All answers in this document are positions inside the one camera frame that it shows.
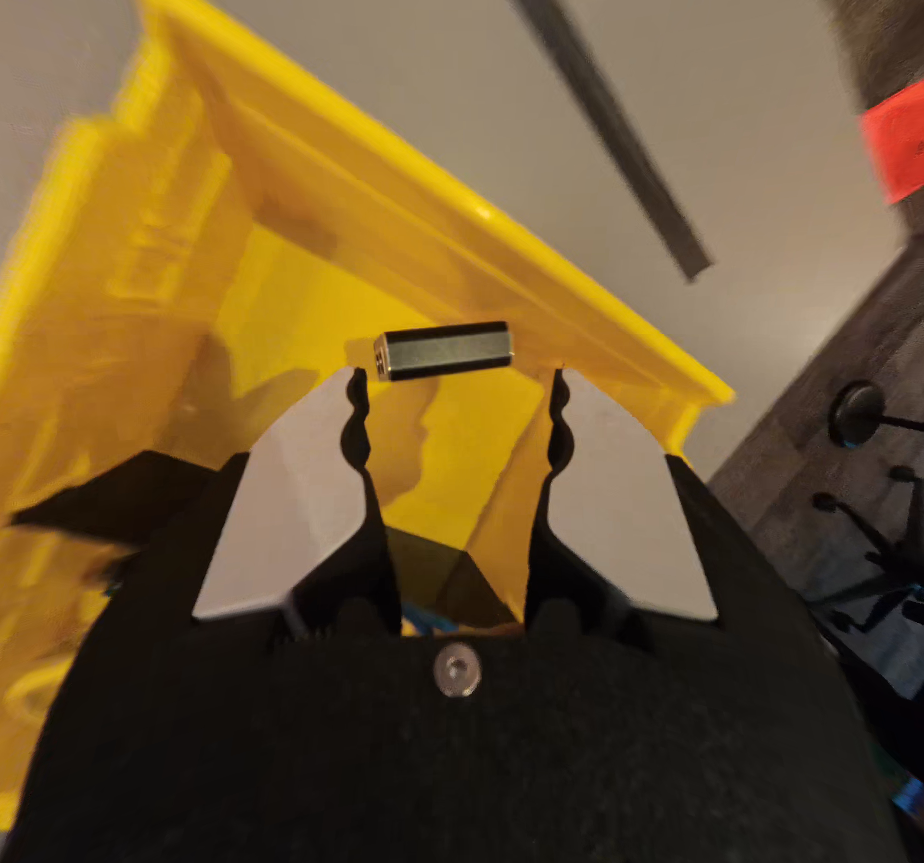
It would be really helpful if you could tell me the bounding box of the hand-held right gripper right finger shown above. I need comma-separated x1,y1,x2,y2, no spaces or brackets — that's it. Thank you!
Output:
523,366,720,639

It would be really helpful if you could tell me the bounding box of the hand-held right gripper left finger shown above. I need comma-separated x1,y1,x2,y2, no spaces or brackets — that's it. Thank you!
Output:
191,366,403,639

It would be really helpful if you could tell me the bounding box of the black ethernet adapter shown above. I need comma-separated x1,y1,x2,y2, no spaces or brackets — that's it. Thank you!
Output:
373,321,518,382

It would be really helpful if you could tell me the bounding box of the yellow plastic bin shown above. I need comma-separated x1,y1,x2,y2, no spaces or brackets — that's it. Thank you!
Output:
0,0,737,831

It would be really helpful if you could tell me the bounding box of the black bin divider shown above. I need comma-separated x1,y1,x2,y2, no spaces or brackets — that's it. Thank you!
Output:
7,450,250,548

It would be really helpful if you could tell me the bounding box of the black flat device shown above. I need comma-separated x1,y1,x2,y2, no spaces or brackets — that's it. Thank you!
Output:
473,0,714,283

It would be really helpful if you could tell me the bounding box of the black office chair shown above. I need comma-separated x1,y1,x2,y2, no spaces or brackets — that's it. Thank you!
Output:
810,379,924,636

